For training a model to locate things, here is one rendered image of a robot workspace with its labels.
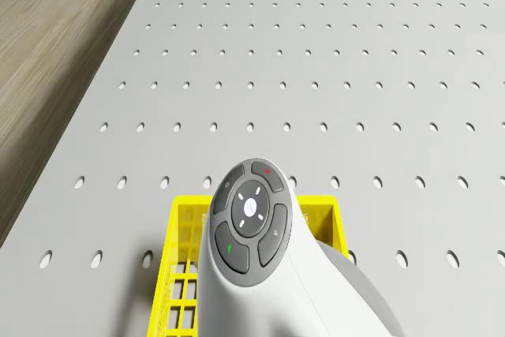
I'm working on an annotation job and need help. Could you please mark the yellow basket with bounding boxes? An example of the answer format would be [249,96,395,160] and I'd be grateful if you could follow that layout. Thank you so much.
[145,194,350,337]

